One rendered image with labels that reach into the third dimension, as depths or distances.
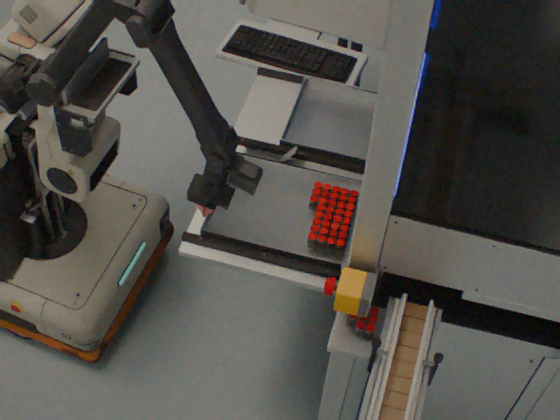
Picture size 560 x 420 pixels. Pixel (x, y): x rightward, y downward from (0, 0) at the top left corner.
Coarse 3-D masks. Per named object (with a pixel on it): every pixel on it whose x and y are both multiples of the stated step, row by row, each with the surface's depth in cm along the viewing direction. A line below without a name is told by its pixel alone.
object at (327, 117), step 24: (312, 96) 231; (336, 96) 231; (360, 96) 230; (288, 120) 220; (312, 120) 225; (336, 120) 225; (360, 120) 226; (288, 144) 215; (312, 144) 219; (336, 144) 219; (360, 144) 220
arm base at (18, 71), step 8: (16, 64) 186; (8, 72) 183; (16, 72) 181; (24, 72) 180; (0, 80) 182; (8, 80) 181; (16, 80) 180; (0, 88) 182; (8, 88) 181; (16, 88) 181; (24, 88) 180; (0, 96) 182; (8, 96) 183; (16, 96) 182; (24, 96) 183; (8, 104) 183; (16, 104) 185; (8, 112) 184; (16, 112) 185
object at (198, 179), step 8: (200, 176) 193; (192, 184) 191; (200, 184) 190; (208, 184) 187; (224, 184) 188; (192, 192) 190; (200, 192) 190; (208, 192) 188; (216, 192) 188; (224, 192) 192; (232, 192) 193; (208, 200) 190; (216, 200) 190; (224, 200) 191
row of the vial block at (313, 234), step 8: (328, 184) 204; (328, 192) 203; (320, 200) 201; (320, 208) 199; (320, 216) 198; (312, 224) 197; (320, 224) 198; (312, 232) 195; (312, 240) 194; (312, 248) 196
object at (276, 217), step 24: (264, 168) 212; (288, 168) 210; (240, 192) 207; (264, 192) 208; (288, 192) 208; (216, 216) 202; (240, 216) 203; (264, 216) 203; (288, 216) 203; (312, 216) 204; (240, 240) 194; (264, 240) 198; (288, 240) 199; (336, 264) 191
